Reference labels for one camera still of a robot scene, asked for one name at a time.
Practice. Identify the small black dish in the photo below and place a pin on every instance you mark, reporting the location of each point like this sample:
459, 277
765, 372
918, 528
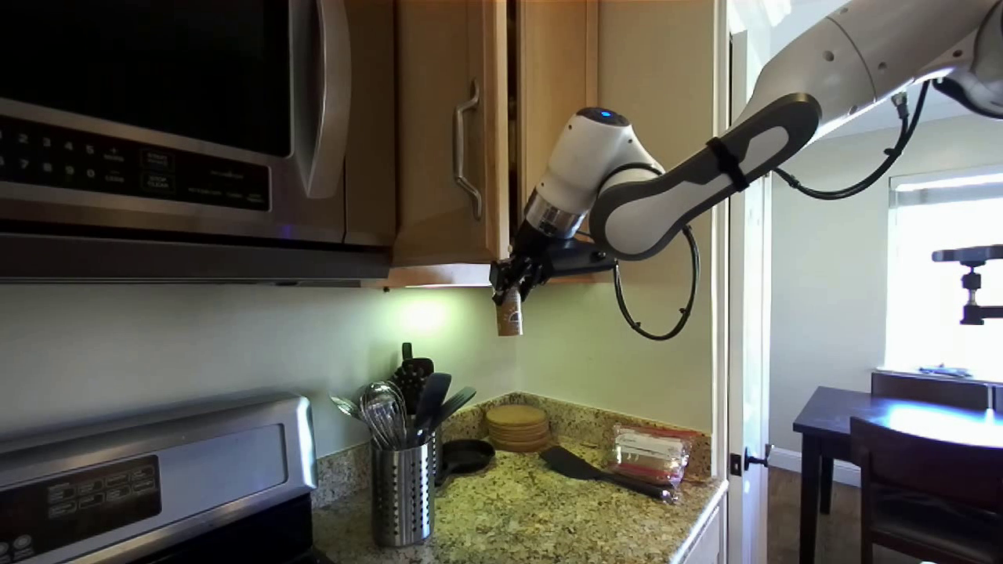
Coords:
465, 455

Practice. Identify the white door frame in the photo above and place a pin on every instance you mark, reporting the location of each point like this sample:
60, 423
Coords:
741, 361

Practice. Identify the black spatula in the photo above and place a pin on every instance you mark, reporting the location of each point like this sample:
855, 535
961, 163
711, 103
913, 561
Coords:
568, 466

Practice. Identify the wooden cabinet door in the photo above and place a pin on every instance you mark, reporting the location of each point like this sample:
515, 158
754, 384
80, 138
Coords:
443, 45
557, 77

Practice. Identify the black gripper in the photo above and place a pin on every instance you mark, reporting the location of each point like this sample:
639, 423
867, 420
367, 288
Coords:
539, 259

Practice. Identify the dark wooden chair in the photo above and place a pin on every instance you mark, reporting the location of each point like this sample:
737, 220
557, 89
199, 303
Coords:
933, 470

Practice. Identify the door metal handle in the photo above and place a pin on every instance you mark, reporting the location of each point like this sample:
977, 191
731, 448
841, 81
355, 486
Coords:
462, 148

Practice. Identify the dark wooden utensils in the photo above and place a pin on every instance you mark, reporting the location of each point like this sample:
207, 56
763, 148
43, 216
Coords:
428, 392

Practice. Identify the front perforated utensil holder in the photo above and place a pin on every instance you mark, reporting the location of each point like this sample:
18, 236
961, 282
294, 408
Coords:
401, 496

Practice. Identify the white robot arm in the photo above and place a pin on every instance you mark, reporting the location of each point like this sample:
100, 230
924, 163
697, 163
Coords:
843, 63

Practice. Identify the clear plastic food package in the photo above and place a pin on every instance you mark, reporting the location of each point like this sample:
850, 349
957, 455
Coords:
651, 455

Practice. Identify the stainless steel microwave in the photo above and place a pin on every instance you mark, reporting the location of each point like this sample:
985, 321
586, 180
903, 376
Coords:
196, 141

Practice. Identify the stainless steel gas stove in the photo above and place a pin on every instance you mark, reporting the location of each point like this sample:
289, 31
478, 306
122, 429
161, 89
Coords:
207, 482

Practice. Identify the metal kitchen utensils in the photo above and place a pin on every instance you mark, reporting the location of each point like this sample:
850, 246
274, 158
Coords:
381, 408

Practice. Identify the dark wooden dining table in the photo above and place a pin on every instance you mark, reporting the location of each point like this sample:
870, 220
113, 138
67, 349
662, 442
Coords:
825, 440

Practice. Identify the brown spice bottle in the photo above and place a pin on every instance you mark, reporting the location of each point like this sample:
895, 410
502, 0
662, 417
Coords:
509, 310

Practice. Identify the stack of cork coasters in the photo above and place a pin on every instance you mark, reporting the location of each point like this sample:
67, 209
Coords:
520, 426

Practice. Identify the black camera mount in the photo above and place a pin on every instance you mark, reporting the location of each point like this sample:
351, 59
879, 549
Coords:
972, 261

